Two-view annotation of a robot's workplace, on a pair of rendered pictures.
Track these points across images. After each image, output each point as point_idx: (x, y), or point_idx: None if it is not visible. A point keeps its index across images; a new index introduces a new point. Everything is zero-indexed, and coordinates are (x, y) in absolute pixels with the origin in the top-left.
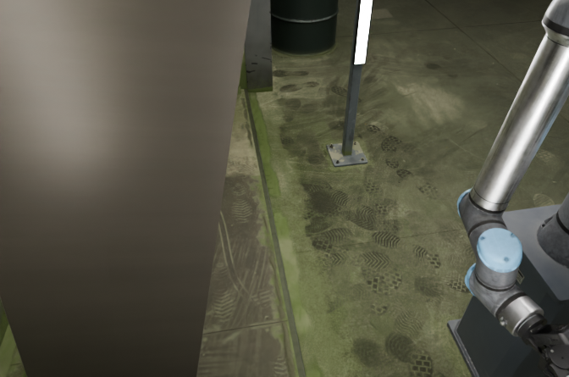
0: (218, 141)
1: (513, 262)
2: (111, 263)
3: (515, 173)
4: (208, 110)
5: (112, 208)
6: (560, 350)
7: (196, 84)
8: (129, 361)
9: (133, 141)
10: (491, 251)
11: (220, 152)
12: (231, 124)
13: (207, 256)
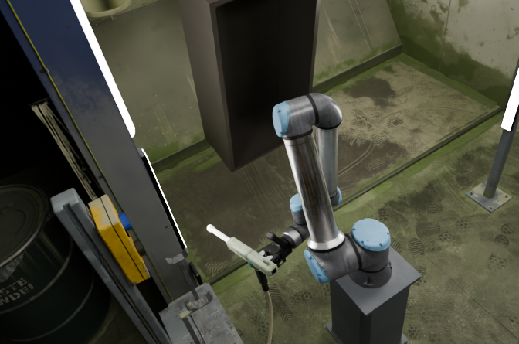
0: (217, 76)
1: (292, 206)
2: (208, 96)
3: None
4: (214, 66)
5: (205, 79)
6: (273, 246)
7: (211, 57)
8: (216, 137)
9: (205, 63)
10: (293, 197)
11: (218, 80)
12: (218, 73)
13: (222, 112)
